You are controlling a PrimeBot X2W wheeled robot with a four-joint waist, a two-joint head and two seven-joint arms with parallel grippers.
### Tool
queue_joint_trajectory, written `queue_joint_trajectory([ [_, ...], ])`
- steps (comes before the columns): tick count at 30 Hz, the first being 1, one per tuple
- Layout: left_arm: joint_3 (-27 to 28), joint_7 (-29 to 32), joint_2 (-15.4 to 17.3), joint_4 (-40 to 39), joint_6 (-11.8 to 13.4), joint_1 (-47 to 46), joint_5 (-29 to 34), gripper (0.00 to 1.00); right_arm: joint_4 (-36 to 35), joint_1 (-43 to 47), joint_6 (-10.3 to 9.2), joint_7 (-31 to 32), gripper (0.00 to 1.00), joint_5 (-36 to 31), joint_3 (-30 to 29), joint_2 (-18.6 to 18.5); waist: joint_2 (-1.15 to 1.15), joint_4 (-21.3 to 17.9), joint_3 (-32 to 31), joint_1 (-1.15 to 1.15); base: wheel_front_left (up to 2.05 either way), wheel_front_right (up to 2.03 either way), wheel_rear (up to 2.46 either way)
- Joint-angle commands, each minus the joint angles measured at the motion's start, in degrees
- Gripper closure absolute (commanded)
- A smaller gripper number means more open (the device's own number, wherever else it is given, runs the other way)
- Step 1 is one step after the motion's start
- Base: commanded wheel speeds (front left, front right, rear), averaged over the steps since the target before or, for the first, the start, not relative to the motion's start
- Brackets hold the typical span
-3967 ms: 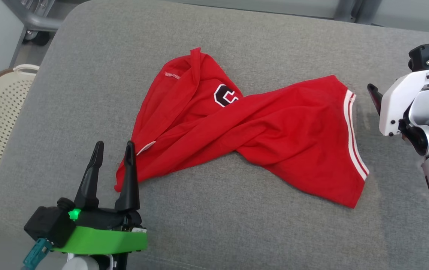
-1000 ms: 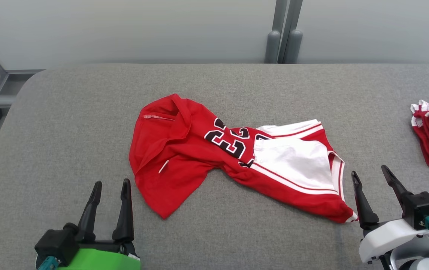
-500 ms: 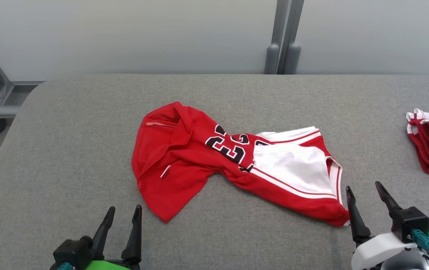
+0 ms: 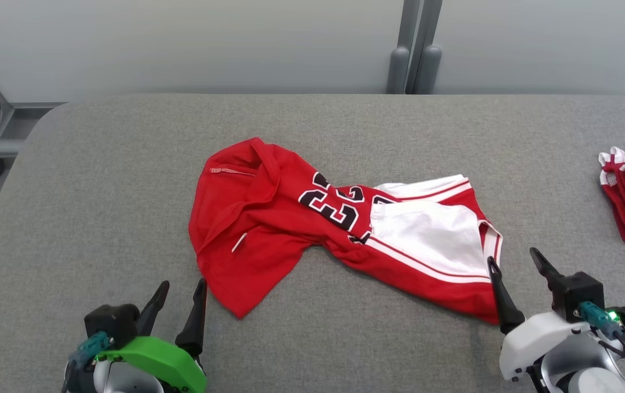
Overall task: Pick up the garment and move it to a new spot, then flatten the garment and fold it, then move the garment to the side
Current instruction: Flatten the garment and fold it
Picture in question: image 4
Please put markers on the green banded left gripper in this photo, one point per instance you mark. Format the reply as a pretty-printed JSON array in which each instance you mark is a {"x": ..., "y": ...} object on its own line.
[{"x": 165, "y": 360}]

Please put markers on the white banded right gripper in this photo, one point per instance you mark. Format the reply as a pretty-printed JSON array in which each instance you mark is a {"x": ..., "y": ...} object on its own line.
[{"x": 530, "y": 338}]

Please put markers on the red white basketball jersey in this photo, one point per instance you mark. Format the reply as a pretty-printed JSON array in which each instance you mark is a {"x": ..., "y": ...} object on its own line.
[{"x": 268, "y": 229}]

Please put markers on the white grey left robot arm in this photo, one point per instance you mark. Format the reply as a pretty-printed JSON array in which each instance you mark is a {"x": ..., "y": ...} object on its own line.
[{"x": 121, "y": 379}]

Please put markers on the grey fabric sofa seat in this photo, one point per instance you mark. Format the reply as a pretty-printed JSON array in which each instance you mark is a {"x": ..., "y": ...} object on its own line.
[{"x": 317, "y": 338}]

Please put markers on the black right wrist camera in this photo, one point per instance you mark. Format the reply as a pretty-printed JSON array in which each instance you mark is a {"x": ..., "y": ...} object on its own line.
[{"x": 579, "y": 295}]

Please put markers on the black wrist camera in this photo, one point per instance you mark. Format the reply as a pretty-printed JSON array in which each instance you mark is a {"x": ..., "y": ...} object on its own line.
[
  {"x": 110, "y": 322},
  {"x": 579, "y": 295}
]

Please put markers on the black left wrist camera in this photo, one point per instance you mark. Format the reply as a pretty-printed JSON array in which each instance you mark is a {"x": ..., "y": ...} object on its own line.
[{"x": 110, "y": 322}]

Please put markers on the teal right camera plug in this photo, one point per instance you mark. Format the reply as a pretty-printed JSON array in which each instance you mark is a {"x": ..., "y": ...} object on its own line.
[{"x": 599, "y": 319}]

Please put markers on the teal camera plug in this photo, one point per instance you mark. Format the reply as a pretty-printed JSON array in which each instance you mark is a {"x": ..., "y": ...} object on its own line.
[
  {"x": 599, "y": 319},
  {"x": 91, "y": 346}
]

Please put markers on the teal left camera plug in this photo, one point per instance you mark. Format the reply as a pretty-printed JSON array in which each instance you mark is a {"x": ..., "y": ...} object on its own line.
[{"x": 91, "y": 346}]

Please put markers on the grey double partition post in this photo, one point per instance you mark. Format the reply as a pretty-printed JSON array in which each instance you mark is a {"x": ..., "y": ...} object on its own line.
[{"x": 416, "y": 49}]

